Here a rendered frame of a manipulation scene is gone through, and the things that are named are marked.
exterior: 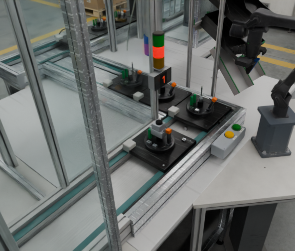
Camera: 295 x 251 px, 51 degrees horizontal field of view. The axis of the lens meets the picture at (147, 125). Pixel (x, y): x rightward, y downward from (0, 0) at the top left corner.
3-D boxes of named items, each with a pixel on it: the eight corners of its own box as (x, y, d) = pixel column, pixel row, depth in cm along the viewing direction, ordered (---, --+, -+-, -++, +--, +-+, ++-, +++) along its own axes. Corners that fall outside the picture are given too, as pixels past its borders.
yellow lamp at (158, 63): (166, 65, 140) (166, 55, 137) (159, 69, 137) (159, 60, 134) (157, 62, 142) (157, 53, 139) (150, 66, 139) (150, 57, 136)
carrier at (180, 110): (231, 110, 164) (234, 89, 157) (207, 133, 150) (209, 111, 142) (192, 95, 177) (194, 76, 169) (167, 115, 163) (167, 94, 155)
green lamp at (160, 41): (166, 44, 134) (166, 33, 131) (159, 48, 131) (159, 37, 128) (157, 42, 136) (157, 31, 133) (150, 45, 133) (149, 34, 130)
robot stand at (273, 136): (291, 155, 148) (302, 121, 136) (261, 158, 147) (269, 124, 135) (278, 136, 160) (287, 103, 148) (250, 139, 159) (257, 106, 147)
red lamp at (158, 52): (166, 55, 137) (166, 45, 134) (159, 59, 134) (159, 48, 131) (157, 52, 139) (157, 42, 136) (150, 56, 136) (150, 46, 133)
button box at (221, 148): (244, 136, 154) (246, 127, 150) (223, 160, 142) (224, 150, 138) (231, 131, 158) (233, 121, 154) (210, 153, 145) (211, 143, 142)
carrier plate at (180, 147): (196, 143, 144) (196, 140, 142) (164, 173, 130) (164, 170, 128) (155, 124, 157) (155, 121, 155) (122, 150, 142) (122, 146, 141)
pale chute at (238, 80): (248, 87, 175) (254, 84, 171) (233, 95, 168) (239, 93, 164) (224, 43, 175) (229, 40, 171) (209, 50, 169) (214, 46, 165)
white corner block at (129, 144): (136, 148, 143) (136, 142, 140) (129, 154, 140) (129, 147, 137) (129, 144, 145) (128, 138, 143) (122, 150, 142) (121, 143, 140)
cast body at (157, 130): (168, 134, 138) (168, 121, 134) (161, 139, 136) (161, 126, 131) (153, 127, 143) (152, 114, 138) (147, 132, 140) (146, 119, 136)
